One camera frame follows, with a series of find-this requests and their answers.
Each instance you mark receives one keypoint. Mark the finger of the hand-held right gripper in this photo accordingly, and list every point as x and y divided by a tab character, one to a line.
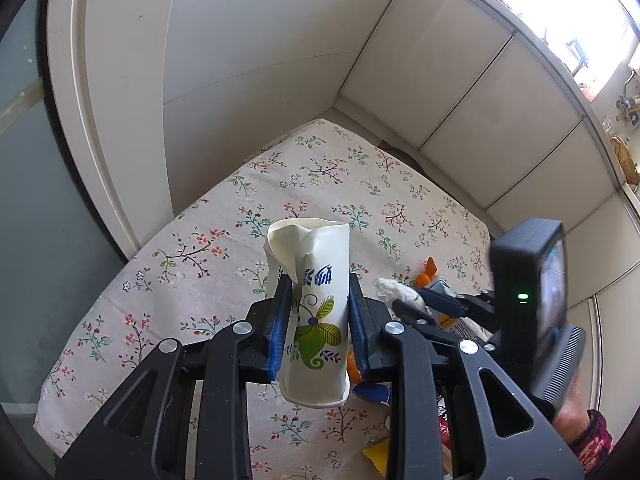
436	301
407	311

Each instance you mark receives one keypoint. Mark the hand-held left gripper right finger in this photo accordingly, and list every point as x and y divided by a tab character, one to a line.
357	332

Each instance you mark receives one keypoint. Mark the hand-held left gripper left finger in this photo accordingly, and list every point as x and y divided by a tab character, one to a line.
277	332

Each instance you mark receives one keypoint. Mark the large orange peel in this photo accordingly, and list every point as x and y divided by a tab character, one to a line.
429	270

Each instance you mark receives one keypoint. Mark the pale blue drink carton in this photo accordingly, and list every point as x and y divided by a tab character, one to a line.
457	327

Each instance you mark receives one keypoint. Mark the small orange peel piece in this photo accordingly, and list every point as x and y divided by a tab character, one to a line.
353	367

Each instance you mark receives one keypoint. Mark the white leaf-print paper cup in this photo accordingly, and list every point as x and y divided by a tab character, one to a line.
320	260

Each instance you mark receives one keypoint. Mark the red snack bag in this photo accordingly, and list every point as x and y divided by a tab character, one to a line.
445	427

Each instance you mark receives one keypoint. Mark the yellow snack packet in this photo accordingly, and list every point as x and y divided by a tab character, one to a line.
379	457

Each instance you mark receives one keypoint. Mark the person's right forearm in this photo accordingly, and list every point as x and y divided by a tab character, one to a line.
575	420

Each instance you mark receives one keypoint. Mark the white crumpled tissue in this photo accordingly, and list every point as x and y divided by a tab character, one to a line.
395	290

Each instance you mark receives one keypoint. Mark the floral tablecloth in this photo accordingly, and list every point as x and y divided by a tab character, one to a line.
200	285

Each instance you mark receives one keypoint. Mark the woven basket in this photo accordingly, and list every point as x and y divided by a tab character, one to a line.
625	160

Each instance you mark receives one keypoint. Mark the white kitchen cabinet unit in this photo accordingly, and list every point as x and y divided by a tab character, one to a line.
450	85

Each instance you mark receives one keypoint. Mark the frosted glass door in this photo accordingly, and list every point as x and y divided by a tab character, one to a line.
50	260

